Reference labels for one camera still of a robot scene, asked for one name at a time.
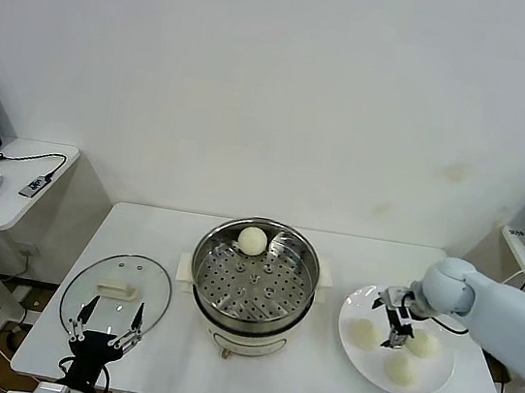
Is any large white plate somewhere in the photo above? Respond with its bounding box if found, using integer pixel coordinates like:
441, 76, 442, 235
328, 280, 466, 393

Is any perforated steel steamer basket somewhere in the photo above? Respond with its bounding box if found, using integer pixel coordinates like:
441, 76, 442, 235
185, 208, 327, 330

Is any glass lid cream handle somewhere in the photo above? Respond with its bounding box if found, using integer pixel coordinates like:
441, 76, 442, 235
55, 245, 178, 350

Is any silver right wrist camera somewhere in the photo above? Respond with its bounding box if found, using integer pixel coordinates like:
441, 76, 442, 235
381, 284, 416, 312

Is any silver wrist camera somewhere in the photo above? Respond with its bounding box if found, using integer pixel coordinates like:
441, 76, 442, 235
381, 284, 416, 312
32, 379, 74, 393

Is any small grey USB hub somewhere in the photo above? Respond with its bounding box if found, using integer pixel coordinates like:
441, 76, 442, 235
18, 171, 51, 200

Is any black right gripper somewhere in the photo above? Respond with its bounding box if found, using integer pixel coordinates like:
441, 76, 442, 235
381, 305, 419, 352

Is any cream electric cooking pot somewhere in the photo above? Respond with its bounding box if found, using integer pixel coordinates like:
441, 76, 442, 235
166, 238, 337, 375

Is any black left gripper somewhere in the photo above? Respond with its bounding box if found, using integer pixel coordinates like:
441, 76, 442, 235
60, 292, 146, 391

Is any white steamed baozi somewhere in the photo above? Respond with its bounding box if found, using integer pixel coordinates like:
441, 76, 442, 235
403, 327, 443, 362
381, 349, 422, 389
347, 317, 386, 354
235, 225, 270, 258

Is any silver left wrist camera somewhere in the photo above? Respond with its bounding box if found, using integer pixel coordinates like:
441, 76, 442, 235
32, 379, 74, 393

